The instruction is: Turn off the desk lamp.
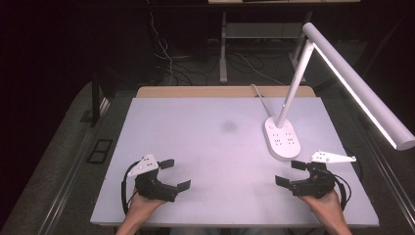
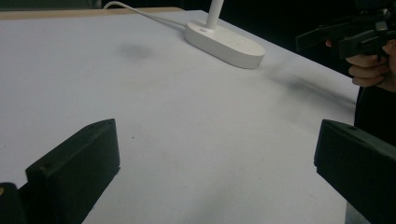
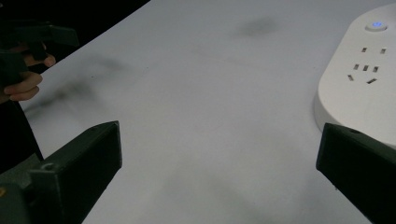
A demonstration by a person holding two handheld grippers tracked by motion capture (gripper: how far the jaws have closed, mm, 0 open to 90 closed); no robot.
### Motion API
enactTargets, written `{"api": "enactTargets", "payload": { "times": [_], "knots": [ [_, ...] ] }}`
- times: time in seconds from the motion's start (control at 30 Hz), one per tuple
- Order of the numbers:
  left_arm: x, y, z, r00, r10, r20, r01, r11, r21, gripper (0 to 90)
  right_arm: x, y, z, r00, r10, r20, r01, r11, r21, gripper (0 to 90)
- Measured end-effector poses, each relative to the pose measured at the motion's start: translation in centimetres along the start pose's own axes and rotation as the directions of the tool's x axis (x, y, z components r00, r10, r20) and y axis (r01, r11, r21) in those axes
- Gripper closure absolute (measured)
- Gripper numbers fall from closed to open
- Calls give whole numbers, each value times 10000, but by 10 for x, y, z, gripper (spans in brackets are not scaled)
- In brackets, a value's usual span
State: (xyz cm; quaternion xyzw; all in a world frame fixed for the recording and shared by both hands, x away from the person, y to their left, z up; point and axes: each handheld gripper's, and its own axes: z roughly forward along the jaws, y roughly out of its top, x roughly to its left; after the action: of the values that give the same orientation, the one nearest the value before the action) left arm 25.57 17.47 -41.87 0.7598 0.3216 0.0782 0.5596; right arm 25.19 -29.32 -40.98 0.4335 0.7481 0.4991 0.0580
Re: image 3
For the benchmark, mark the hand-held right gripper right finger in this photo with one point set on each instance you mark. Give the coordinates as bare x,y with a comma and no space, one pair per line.
361,165

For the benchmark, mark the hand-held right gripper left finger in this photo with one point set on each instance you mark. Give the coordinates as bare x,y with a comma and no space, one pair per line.
81,168

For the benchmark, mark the white power strip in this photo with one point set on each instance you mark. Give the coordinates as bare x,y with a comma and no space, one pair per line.
358,81

